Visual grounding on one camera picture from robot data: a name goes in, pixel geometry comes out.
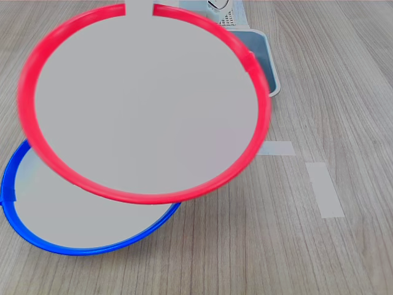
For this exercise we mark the red-rimmed white plate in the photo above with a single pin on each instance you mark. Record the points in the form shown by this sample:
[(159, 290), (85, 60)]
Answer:
[(147, 107)]

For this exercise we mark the black tray mat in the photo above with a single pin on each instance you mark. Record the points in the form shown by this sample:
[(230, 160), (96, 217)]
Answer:
[(261, 52)]

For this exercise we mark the steel tray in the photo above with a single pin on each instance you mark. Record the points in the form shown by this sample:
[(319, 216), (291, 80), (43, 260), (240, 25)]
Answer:
[(274, 80)]

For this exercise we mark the long translucent tape strip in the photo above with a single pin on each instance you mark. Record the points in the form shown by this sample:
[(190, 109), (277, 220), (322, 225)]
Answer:
[(279, 148)]

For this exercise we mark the blue-rimmed white plate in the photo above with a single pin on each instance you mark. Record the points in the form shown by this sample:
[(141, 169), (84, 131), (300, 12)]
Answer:
[(76, 221)]

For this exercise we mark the wide translucent tape strip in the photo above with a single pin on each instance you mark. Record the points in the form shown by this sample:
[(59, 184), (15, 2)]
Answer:
[(325, 190)]

